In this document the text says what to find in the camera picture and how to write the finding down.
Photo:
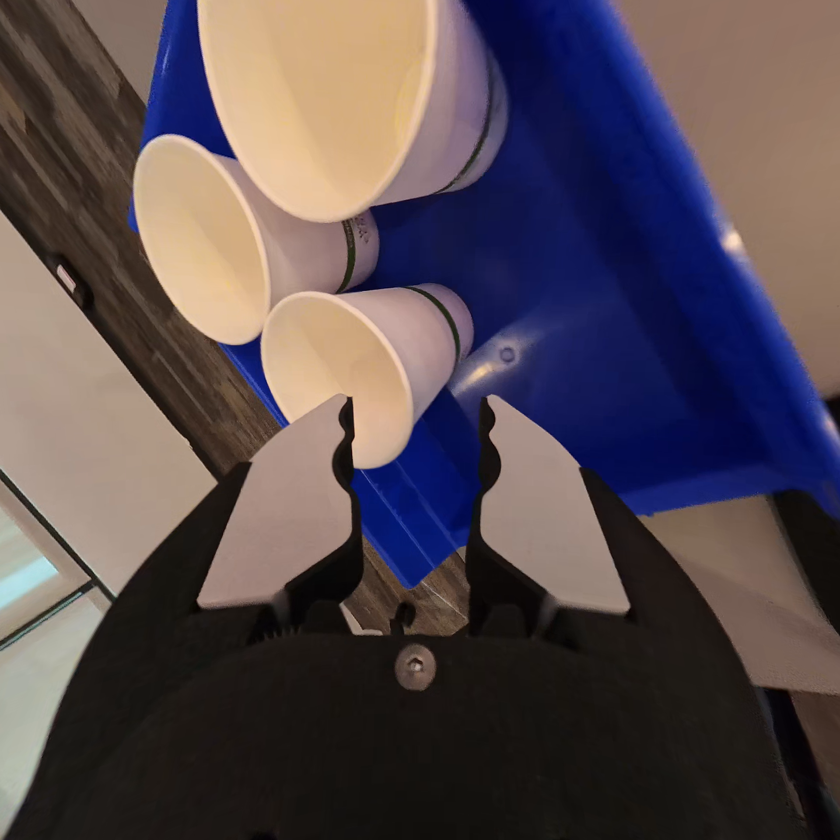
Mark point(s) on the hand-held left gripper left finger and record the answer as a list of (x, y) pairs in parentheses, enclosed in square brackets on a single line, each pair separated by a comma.
[(282, 525)]

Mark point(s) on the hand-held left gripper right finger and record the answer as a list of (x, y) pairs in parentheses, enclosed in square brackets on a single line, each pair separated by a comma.
[(551, 525)]

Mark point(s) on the white paper cup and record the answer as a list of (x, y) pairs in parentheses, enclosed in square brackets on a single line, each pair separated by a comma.
[(197, 243), (315, 98), (328, 354)]

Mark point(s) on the blue plastic bin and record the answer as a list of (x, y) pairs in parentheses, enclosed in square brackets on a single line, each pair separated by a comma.
[(590, 295)]

